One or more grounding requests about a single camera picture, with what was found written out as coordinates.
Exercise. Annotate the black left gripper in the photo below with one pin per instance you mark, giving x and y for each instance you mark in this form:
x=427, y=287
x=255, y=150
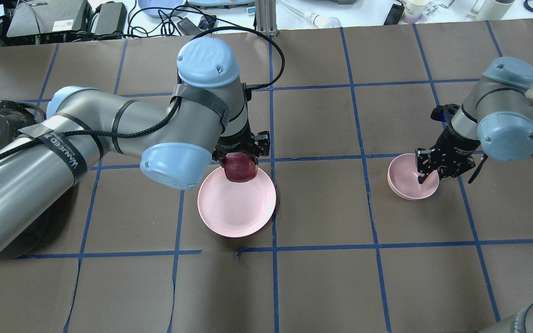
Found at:
x=240, y=143

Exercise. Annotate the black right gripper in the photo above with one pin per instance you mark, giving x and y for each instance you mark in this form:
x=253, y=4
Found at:
x=454, y=149

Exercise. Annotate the red apple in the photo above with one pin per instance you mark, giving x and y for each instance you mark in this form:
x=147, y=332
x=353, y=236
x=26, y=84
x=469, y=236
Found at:
x=240, y=167

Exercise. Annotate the pink bowl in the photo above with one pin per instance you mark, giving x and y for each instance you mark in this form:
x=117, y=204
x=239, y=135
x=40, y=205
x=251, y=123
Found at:
x=402, y=177

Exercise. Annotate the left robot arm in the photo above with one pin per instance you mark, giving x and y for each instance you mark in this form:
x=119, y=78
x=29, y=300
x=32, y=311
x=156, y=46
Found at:
x=205, y=119

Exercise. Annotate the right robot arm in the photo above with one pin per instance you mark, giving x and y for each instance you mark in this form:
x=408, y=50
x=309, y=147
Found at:
x=496, y=117

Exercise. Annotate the pink plate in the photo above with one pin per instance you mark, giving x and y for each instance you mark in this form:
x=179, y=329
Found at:
x=236, y=210

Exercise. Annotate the blue plate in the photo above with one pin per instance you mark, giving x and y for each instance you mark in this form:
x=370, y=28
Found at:
x=152, y=7

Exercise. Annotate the white cup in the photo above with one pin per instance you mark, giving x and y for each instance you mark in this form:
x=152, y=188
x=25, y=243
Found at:
x=484, y=10

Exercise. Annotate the black power adapter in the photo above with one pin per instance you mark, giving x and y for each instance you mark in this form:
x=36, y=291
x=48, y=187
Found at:
x=394, y=15

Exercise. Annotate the black computer box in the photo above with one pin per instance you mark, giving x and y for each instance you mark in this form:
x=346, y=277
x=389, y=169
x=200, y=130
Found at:
x=49, y=17

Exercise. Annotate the aluminium frame post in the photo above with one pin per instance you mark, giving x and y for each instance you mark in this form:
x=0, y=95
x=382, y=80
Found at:
x=265, y=17

